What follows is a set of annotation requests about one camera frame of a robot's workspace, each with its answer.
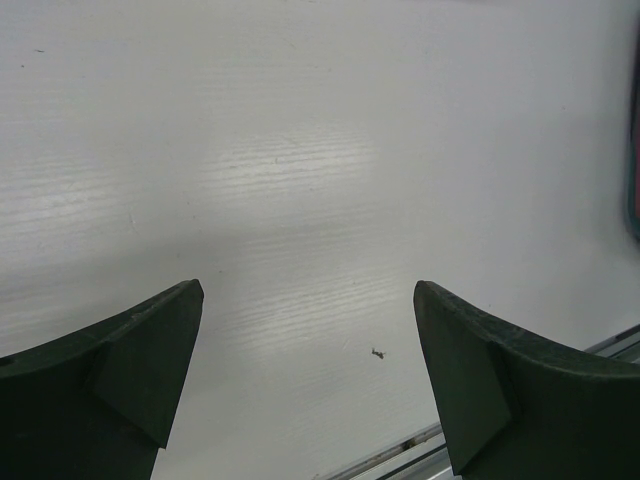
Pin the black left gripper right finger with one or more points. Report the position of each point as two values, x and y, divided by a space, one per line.
515 405

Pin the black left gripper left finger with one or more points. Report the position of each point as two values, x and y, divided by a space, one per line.
100 402

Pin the teal translucent plastic tray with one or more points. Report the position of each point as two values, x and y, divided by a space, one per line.
631 194

